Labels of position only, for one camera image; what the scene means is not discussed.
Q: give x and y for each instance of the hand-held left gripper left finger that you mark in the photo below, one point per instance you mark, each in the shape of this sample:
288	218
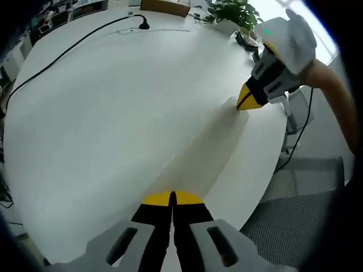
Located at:
147	235

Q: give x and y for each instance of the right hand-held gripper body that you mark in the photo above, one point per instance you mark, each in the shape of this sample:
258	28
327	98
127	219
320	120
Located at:
272	34

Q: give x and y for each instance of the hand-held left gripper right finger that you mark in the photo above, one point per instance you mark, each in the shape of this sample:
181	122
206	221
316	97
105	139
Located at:
204	235

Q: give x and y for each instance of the person's right hand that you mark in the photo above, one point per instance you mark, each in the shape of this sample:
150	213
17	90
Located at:
300	42

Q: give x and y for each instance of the black headset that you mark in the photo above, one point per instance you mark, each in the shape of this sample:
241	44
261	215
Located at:
246	41

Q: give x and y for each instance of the potted green plant white pot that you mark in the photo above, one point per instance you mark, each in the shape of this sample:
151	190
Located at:
232	14

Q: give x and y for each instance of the brown cardboard box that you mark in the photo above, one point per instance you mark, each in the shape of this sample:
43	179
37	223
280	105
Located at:
167	8

